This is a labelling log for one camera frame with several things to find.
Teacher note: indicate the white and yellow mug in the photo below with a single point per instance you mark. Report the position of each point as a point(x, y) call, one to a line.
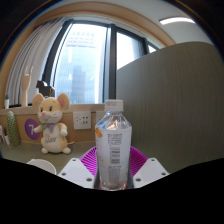
point(41, 165)

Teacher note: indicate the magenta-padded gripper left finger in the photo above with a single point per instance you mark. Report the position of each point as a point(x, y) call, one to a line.
point(76, 171)

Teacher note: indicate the grey pleated curtain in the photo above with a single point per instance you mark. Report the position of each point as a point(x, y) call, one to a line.
point(30, 56)

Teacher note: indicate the tall green ceramic cactus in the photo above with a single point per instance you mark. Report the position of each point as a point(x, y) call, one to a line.
point(13, 128)

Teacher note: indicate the clear plastic water bottle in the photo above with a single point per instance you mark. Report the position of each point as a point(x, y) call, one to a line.
point(113, 150)

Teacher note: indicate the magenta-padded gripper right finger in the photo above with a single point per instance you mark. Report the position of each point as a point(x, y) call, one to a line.
point(150, 170)

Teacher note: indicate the ceiling lights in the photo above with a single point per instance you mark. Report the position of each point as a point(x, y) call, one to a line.
point(176, 20)

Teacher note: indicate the grey-green desk partition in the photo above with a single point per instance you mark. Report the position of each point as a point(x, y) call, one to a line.
point(173, 106)

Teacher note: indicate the beige mouse plush toy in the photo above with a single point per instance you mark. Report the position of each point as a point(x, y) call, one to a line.
point(51, 133)

